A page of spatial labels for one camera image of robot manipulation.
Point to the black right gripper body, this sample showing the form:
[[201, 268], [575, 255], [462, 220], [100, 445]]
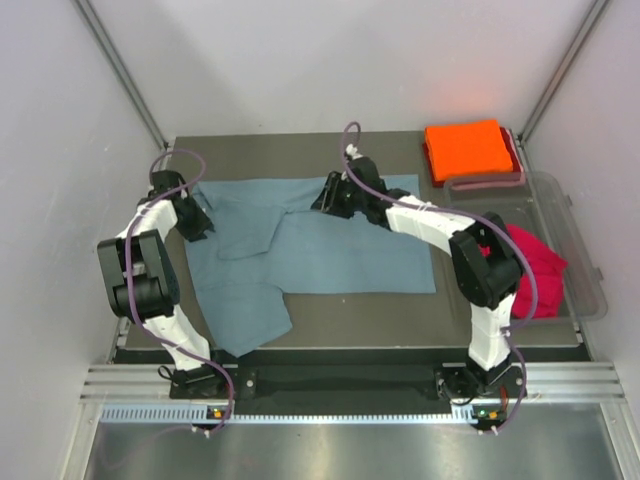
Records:
[[341, 200]]

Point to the light blue t-shirt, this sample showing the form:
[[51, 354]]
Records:
[[268, 242]]

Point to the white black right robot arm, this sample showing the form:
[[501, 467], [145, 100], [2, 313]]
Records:
[[486, 267]]

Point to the crumpled red t-shirt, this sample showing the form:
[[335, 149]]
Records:
[[548, 269]]

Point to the right vertical frame post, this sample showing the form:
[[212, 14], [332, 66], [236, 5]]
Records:
[[594, 14]]

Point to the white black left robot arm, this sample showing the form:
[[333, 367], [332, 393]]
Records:
[[142, 286]]

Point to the folded orange t-shirt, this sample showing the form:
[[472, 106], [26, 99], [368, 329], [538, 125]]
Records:
[[465, 149]]

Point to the slotted grey cable duct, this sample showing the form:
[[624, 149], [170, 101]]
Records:
[[201, 414]]

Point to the left vertical frame post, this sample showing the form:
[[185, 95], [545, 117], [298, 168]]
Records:
[[92, 20]]

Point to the grey aluminium frame rail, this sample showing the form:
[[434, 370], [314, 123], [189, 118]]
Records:
[[555, 382]]

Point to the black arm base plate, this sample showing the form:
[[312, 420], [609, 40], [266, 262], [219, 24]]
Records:
[[429, 382]]

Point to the clear plastic bin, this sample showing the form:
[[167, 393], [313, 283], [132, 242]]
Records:
[[540, 207]]

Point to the folded pink t-shirt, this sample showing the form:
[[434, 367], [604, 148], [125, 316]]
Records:
[[512, 179]]

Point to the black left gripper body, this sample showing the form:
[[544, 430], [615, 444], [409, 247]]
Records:
[[194, 222]]

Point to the vertical frame post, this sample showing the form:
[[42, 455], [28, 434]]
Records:
[[594, 14], [92, 20]]

